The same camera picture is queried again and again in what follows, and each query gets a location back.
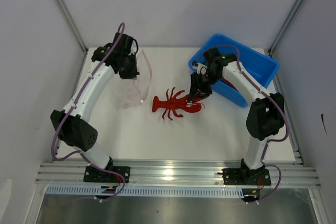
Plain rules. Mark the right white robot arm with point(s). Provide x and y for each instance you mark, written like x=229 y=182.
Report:
x=266 y=110

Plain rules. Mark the red toy lobster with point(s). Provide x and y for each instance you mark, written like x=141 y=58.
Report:
x=173 y=102

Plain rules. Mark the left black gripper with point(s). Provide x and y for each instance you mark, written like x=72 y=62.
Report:
x=133 y=73

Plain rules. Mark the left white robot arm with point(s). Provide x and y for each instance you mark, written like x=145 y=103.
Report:
x=71 y=124

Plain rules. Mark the clear zip top bag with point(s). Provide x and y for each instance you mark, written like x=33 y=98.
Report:
x=132 y=93

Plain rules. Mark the slotted cable duct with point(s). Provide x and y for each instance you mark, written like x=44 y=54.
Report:
x=148 y=191

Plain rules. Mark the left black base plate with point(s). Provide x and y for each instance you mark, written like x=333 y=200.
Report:
x=93 y=175

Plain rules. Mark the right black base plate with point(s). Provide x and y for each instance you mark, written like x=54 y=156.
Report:
x=245 y=177

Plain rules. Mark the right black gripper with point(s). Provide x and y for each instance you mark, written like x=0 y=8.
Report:
x=197 y=87

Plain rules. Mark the aluminium rail frame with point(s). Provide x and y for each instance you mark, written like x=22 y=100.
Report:
x=176 y=173

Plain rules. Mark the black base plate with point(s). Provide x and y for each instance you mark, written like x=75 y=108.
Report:
x=93 y=175
x=245 y=177

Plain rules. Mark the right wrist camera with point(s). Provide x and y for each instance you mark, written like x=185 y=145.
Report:
x=199 y=68

